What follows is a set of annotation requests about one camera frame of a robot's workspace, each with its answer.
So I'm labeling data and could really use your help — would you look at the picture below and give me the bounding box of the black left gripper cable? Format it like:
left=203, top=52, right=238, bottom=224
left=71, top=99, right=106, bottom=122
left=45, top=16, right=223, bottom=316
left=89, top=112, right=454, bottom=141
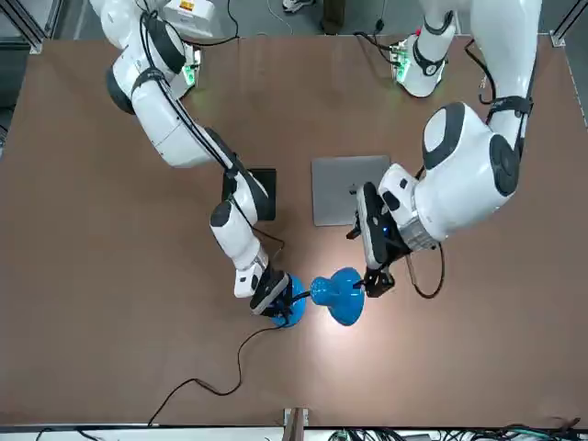
left=403, top=245, right=446, bottom=299

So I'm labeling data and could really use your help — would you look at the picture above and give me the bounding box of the aluminium camera post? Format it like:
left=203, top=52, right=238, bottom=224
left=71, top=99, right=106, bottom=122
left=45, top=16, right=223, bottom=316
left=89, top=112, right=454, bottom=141
left=282, top=406, right=310, bottom=441

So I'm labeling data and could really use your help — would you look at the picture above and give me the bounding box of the brown wooden post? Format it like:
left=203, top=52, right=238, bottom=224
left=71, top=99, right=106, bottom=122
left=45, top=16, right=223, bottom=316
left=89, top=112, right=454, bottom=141
left=320, top=0, right=356, bottom=36

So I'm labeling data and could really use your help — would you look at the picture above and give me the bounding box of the black power cable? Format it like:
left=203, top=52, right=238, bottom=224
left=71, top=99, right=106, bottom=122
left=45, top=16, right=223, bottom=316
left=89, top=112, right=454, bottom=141
left=183, top=0, right=241, bottom=47
left=356, top=17, right=401, bottom=63

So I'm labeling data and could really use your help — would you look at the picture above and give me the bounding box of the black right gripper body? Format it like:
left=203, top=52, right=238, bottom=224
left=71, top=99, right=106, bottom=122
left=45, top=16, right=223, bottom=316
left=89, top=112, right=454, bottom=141
left=249, top=269, right=292, bottom=317

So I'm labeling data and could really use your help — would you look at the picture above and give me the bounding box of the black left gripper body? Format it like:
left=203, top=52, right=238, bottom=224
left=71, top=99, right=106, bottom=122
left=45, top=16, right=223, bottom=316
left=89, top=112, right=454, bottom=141
left=346, top=182, right=413, bottom=273

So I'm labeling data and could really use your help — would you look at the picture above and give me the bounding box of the thin dark lamp cable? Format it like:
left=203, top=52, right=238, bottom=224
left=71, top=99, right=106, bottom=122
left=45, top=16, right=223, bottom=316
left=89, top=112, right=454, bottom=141
left=147, top=321, right=277, bottom=427

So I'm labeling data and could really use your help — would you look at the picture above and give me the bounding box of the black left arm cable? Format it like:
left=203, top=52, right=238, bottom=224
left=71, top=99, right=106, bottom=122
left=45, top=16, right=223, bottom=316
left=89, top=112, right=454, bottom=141
left=464, top=39, right=537, bottom=153

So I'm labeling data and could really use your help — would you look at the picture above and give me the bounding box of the closed grey laptop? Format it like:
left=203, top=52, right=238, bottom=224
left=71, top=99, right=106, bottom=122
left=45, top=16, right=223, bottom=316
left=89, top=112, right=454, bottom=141
left=311, top=154, right=391, bottom=227

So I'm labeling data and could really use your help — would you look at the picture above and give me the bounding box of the black mouse mat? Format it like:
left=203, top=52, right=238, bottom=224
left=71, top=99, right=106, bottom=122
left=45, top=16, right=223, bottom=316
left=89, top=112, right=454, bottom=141
left=221, top=168, right=278, bottom=221

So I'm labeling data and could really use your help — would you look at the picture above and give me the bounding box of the aluminium frame profile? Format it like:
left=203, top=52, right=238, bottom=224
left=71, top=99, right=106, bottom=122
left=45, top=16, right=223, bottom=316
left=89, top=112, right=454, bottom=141
left=0, top=0, right=61, bottom=54

